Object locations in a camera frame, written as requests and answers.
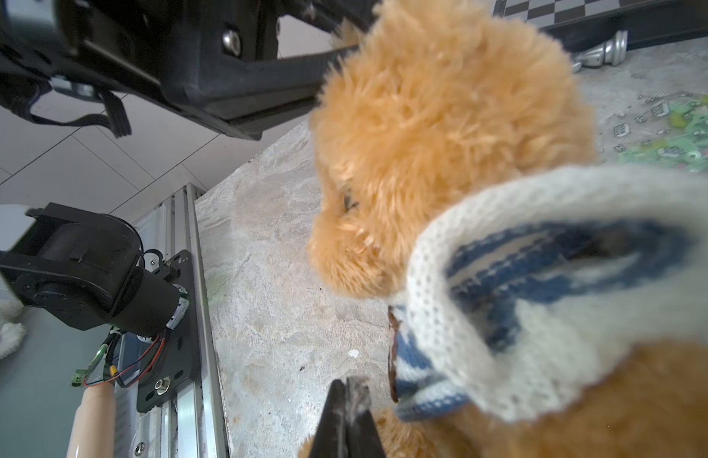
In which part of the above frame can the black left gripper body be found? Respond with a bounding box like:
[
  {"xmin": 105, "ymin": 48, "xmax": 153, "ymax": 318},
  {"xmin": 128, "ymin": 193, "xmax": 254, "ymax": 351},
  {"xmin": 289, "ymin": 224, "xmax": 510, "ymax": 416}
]
[{"xmin": 0, "ymin": 0, "xmax": 374, "ymax": 140}]

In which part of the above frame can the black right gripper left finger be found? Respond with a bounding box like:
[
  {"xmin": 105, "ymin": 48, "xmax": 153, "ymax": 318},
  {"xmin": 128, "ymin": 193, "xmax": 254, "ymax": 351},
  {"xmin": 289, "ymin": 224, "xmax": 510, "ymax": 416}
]
[{"xmin": 309, "ymin": 380, "xmax": 348, "ymax": 458}]

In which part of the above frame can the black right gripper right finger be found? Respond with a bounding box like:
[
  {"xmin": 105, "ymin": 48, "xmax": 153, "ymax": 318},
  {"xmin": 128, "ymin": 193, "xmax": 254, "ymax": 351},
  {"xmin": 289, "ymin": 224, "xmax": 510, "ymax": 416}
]
[{"xmin": 346, "ymin": 376, "xmax": 386, "ymax": 458}]

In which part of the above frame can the brown teddy bear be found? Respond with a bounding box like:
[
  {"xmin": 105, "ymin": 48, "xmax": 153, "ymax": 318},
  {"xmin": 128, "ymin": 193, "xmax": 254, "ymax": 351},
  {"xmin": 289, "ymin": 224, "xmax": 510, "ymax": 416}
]
[{"xmin": 309, "ymin": 1, "xmax": 708, "ymax": 457}]

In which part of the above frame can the blue white striped sweater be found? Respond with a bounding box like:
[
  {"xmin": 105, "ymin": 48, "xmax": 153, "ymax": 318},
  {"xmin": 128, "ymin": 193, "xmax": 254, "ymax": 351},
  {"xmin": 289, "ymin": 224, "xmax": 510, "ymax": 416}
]
[{"xmin": 390, "ymin": 165, "xmax": 708, "ymax": 422}]

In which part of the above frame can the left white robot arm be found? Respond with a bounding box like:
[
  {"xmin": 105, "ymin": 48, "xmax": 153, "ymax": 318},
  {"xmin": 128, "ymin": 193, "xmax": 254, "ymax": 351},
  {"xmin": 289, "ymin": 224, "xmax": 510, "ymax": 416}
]
[{"xmin": 0, "ymin": 0, "xmax": 374, "ymax": 337}]

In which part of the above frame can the left green circuit board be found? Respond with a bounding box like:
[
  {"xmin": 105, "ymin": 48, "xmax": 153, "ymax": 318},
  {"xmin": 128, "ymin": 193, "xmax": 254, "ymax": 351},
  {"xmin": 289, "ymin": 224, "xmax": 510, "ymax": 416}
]
[{"xmin": 71, "ymin": 343, "xmax": 110, "ymax": 387}]

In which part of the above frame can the white fluffy plush object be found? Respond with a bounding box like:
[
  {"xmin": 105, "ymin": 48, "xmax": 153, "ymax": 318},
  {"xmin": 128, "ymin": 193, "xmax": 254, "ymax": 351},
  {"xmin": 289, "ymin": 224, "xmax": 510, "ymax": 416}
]
[{"xmin": 0, "ymin": 300, "xmax": 27, "ymax": 361}]

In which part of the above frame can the folded black chess board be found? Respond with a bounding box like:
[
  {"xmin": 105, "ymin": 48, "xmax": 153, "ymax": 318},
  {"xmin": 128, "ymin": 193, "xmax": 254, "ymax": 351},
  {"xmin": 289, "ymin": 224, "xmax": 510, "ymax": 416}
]
[{"xmin": 493, "ymin": 0, "xmax": 708, "ymax": 53}]

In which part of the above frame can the silver chess piece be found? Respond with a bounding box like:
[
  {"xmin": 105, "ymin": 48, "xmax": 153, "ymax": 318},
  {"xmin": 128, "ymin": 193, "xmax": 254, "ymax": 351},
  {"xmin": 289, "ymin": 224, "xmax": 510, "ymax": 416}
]
[{"xmin": 572, "ymin": 30, "xmax": 628, "ymax": 73}]

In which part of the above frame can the green brick pattern plastic bag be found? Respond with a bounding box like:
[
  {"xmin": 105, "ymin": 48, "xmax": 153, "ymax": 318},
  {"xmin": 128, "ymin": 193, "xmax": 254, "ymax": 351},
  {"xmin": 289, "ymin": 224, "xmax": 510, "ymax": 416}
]
[{"xmin": 603, "ymin": 92, "xmax": 708, "ymax": 173}]

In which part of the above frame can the aluminium mounting rail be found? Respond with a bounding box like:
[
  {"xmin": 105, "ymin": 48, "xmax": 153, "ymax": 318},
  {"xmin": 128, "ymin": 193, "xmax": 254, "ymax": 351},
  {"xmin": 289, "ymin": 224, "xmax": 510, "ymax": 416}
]
[{"xmin": 112, "ymin": 182, "xmax": 232, "ymax": 458}]

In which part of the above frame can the beige wooden handle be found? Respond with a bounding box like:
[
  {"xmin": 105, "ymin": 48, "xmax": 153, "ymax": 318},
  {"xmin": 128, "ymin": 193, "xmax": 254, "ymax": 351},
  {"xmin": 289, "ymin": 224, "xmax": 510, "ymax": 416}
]
[{"xmin": 66, "ymin": 384, "xmax": 116, "ymax": 458}]

